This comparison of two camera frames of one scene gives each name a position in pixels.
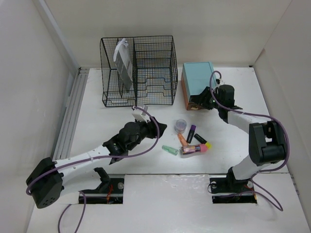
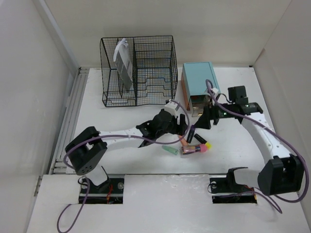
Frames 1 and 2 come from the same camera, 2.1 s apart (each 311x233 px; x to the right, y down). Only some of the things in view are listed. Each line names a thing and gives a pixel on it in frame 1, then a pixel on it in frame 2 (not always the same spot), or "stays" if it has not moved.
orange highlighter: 182,139 stays
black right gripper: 200,99 to 204,122
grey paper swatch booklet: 123,60 stays
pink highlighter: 190,149 stays
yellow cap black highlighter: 202,140 stays
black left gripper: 151,126 to 179,128
